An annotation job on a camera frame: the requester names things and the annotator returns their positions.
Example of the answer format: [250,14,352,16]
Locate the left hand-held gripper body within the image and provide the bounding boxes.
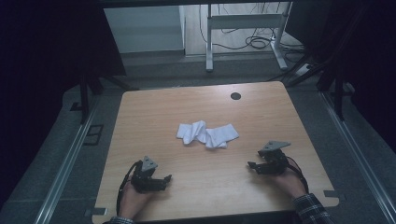
[130,155,168,194]

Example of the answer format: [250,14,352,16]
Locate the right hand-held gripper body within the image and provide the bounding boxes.
[257,140,290,175]

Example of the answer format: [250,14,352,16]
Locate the person's left hand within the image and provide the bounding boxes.
[119,182,157,220]

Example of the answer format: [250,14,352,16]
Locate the person's right hand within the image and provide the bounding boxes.
[273,168,308,200]

